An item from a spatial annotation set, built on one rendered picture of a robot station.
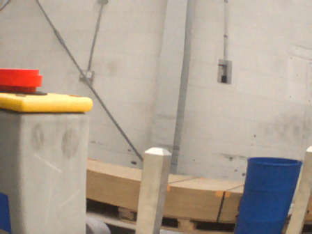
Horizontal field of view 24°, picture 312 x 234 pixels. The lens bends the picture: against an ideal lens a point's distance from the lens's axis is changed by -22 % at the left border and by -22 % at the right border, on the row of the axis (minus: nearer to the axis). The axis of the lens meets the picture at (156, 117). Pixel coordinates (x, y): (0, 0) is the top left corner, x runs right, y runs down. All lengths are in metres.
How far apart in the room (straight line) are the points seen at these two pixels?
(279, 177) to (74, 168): 5.52
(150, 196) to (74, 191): 1.13
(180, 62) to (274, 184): 2.30
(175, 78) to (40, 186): 7.45
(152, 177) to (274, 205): 4.45
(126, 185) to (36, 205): 6.43
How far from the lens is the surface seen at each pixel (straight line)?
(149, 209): 1.50
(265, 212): 5.92
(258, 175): 5.90
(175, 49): 7.79
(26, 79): 0.34
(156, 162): 1.49
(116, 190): 6.81
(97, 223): 2.05
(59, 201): 0.35
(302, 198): 1.41
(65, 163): 0.36
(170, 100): 7.79
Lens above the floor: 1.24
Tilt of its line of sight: 3 degrees down
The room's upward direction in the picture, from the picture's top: 7 degrees clockwise
